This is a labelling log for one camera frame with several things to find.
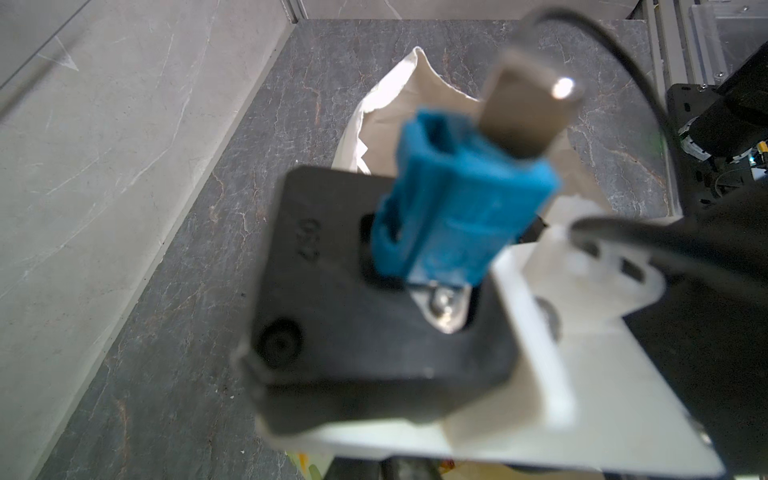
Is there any floral paper gift bag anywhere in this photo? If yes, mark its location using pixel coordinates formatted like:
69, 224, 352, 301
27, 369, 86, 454
249, 49, 581, 464

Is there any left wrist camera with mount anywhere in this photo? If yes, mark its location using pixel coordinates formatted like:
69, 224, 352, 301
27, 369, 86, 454
236, 49, 725, 478

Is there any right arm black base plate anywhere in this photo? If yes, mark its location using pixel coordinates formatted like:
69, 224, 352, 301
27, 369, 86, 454
666, 84, 767, 211

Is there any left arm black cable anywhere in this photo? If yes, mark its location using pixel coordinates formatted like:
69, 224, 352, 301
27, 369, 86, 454
509, 5, 768, 301

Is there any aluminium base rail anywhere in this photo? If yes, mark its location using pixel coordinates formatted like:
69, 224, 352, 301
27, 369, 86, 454
641, 1, 767, 214

